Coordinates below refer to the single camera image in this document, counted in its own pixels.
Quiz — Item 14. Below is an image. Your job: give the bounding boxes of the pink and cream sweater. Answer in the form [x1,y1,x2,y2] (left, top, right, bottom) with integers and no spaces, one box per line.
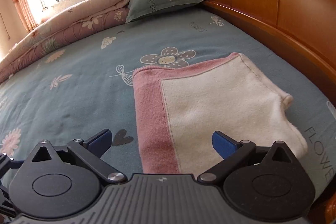
[133,53,308,175]

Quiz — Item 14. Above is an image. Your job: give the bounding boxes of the teal floral bed sheet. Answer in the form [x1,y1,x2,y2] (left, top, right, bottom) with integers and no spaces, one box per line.
[1,9,335,194]

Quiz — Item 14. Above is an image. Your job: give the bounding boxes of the folded pink floral quilt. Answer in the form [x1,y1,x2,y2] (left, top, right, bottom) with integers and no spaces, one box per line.
[1,0,130,82]

